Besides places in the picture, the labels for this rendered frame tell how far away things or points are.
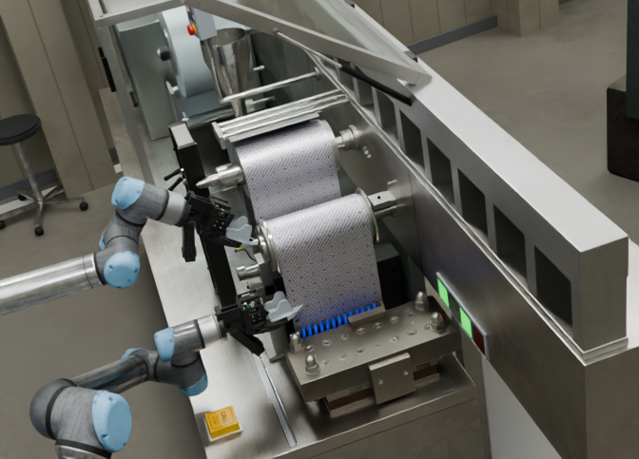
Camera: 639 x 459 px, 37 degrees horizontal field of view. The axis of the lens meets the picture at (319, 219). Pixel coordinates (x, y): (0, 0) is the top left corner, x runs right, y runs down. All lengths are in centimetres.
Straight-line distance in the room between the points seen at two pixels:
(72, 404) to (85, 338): 236
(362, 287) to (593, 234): 99
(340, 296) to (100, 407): 69
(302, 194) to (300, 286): 28
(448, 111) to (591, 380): 60
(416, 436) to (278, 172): 74
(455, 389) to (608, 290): 88
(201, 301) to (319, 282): 57
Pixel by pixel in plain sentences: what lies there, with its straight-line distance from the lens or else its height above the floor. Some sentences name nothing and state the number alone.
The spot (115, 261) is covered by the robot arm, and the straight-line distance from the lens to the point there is 207.
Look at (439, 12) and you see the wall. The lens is 639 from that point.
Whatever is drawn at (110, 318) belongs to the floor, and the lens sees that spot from 446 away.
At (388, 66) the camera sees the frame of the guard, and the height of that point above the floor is 171.
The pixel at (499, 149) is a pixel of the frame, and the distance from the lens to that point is 174.
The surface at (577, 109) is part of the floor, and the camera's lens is 547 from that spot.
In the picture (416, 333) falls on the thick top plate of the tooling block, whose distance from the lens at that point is 231.
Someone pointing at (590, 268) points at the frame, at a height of 162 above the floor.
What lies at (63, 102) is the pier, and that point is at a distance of 534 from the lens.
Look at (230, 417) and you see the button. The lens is 236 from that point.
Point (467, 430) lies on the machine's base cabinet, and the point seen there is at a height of 76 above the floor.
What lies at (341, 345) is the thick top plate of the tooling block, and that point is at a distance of 232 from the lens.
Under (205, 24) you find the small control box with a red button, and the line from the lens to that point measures 260.
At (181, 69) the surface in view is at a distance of 312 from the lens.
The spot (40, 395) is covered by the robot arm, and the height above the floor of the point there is 125.
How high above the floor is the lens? 250
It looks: 32 degrees down
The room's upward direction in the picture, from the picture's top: 11 degrees counter-clockwise
